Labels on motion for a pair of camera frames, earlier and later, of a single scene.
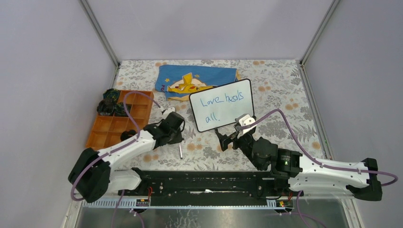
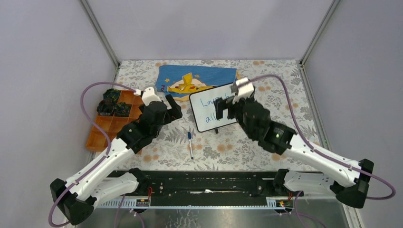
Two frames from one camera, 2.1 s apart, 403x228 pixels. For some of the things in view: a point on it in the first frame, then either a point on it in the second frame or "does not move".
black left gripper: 178,139 to 175,113
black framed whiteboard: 221,105 does not move
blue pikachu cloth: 177,82 does not move
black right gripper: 225,140 to 221,104
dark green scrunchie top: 112,93 does not move
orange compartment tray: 106,130 does not move
